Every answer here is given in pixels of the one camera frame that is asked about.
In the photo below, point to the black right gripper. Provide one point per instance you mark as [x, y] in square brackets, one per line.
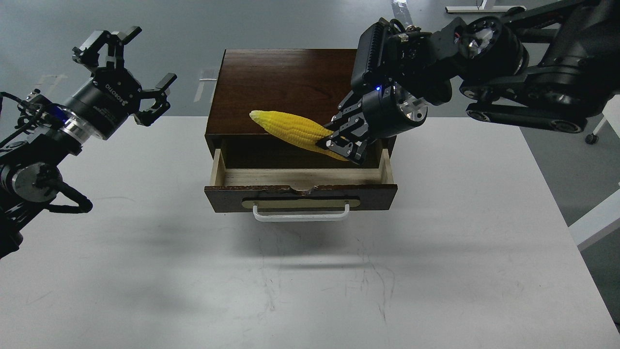
[382, 113]

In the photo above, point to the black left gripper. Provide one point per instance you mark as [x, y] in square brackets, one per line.
[112, 93]

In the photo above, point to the yellow corn cob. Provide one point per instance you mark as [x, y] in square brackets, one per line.
[295, 130]

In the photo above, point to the wooden drawer with white handle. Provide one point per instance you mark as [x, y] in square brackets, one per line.
[300, 194]

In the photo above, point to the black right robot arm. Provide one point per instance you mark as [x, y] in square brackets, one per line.
[549, 68]

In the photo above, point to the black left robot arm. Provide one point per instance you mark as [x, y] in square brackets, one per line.
[47, 132]

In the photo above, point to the dark wooden drawer cabinet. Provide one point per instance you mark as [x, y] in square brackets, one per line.
[306, 82]

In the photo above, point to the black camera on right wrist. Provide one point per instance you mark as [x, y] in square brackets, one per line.
[368, 72]

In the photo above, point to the white desk frame base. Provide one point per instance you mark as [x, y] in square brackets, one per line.
[483, 8]

